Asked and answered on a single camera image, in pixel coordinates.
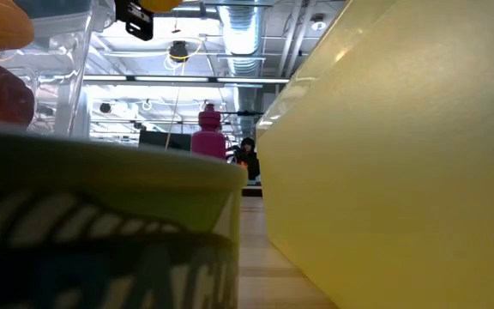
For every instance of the long ceiling light strip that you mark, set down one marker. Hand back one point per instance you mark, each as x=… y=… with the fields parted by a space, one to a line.
x=170 y=79

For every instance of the white pillar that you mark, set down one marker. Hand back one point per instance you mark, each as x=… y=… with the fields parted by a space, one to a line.
x=84 y=116

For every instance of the dark background monitor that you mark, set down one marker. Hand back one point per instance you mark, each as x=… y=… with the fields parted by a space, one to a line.
x=157 y=141

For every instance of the yellow plastic container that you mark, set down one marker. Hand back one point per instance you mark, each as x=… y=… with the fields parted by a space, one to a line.
x=380 y=171

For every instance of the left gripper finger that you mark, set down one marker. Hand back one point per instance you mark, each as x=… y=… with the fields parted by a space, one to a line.
x=137 y=21

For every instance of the green labelled tin can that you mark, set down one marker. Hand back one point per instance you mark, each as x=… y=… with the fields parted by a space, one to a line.
x=101 y=193

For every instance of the clear plastic container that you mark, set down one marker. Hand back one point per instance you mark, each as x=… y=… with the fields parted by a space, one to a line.
x=58 y=47

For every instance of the silver ventilation duct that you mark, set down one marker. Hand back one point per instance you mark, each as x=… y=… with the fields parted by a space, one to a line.
x=242 y=38

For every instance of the person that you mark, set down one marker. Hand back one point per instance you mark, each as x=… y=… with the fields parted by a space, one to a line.
x=249 y=161

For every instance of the purple plastic bottle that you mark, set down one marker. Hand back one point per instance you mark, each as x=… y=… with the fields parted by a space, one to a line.
x=208 y=141

